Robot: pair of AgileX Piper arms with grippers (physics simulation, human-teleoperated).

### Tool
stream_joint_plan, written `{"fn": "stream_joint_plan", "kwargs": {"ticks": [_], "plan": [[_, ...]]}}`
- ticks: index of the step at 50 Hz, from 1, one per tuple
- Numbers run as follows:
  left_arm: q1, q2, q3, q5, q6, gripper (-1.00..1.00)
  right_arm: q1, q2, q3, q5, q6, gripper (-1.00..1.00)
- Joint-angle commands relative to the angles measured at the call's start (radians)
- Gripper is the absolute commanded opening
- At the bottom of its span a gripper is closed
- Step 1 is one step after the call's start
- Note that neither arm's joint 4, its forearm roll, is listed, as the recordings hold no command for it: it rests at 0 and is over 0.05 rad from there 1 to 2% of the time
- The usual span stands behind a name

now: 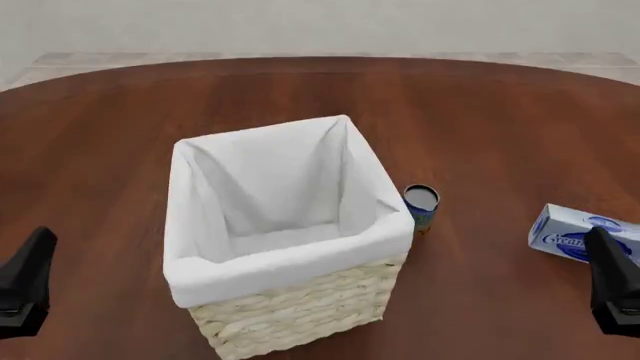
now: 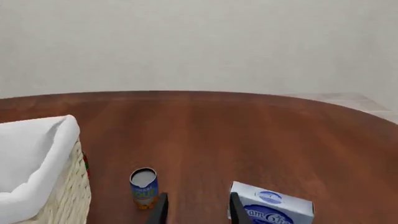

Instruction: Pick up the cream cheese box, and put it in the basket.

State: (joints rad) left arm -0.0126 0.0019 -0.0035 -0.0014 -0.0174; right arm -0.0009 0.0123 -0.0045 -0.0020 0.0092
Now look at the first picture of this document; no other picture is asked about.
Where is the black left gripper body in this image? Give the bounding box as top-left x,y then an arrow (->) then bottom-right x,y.
0,297 -> 51,339

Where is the pale blue cream cheese box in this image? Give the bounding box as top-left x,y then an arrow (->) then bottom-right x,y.
528,202 -> 640,268

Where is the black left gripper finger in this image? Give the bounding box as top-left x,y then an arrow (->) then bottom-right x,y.
0,225 -> 58,307

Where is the white-lined woven wicker basket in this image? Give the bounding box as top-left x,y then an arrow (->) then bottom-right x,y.
162,114 -> 417,360

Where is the blue printed tin can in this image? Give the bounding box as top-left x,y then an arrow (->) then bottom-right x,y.
403,183 -> 441,238

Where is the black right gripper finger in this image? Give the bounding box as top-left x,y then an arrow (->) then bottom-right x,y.
585,225 -> 640,311

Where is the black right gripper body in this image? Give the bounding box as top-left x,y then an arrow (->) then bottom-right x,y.
589,303 -> 640,338

